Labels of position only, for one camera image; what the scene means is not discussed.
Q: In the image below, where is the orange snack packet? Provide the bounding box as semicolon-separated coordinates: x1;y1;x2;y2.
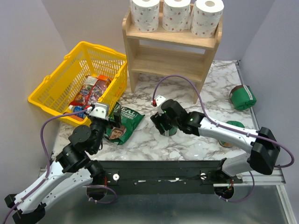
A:
97;75;113;83

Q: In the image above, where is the green chip bag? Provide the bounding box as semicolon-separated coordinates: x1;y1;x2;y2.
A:
105;102;144;145

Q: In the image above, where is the yellow plastic shopping basket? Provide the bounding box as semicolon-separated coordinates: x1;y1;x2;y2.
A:
28;41;128;116

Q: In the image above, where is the blue label bottle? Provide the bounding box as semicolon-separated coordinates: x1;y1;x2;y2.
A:
68;105;86;119

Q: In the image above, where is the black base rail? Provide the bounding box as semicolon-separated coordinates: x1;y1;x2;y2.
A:
85;161;242;195

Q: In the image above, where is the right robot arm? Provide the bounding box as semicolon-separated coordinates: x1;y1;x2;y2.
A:
151;96;280;183

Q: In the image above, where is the green roll brown end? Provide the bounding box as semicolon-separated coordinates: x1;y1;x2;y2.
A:
162;125;177;136

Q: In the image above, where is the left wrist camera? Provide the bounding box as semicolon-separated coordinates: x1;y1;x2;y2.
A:
86;103;110;120

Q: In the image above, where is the wooden two-tier shelf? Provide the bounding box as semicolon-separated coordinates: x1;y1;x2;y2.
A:
122;10;222;92

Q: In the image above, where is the floral paper towel roll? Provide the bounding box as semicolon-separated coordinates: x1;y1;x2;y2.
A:
130;0;160;33
191;0;224;38
162;0;191;32

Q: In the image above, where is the red candy bag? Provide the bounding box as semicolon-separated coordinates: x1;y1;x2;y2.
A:
70;76;110;106

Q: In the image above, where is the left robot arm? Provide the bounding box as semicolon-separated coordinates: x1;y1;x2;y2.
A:
5;106;121;224

